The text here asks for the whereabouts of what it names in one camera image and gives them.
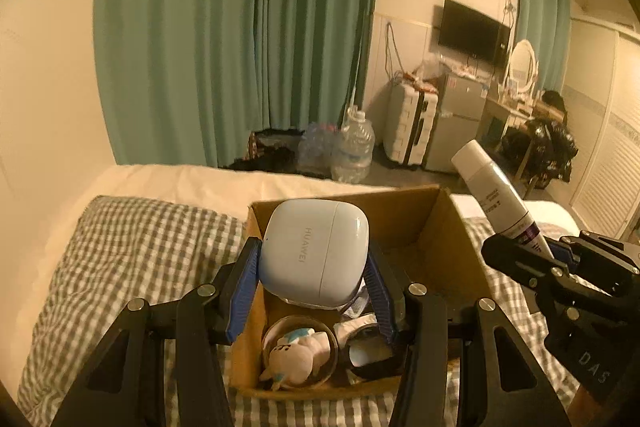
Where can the white tape roll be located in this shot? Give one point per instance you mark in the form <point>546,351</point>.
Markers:
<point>288,324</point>

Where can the large clear water bottle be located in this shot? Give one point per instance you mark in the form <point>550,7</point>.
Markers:
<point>353,148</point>

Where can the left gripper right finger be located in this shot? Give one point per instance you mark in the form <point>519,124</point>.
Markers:
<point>501,382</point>

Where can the brown cardboard box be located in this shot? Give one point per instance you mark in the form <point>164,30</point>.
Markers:
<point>422,235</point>

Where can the grey checkered bed cover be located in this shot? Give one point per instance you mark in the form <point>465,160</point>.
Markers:
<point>128,247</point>

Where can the white louvered wardrobe doors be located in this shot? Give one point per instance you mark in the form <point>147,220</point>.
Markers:
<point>601,94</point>

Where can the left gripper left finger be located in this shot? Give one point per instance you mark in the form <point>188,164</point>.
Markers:
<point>122,382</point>

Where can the white earbuds case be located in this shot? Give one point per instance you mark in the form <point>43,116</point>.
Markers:
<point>314,252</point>

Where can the green curtain right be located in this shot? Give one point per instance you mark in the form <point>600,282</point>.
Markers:
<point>545,24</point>

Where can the clear plastic bag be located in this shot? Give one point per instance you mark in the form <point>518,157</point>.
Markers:
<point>314,149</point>

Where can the white dressing table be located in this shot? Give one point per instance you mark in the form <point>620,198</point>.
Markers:
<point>498,117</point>

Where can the black wall television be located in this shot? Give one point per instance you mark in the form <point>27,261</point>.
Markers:
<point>473,33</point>

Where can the white plush toy figure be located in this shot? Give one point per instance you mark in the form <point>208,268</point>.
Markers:
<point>297,356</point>

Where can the white spray bottle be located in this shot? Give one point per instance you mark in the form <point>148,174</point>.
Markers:
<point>503,207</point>

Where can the silver mini fridge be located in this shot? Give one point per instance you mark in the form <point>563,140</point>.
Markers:
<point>460,106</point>

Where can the oval white vanity mirror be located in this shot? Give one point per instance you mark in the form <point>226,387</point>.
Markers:
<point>522,69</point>

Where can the white suitcase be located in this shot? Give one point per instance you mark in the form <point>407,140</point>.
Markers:
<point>410,115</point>

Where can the black bags pile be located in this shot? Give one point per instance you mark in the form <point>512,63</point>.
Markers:
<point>545,142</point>

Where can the green curtain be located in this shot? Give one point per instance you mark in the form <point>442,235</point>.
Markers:
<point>545,24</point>
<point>186,82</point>

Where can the green curtain left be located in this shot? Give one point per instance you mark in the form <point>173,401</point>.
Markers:
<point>186,82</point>

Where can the black basket by curtain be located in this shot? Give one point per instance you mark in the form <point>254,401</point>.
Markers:
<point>273,151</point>

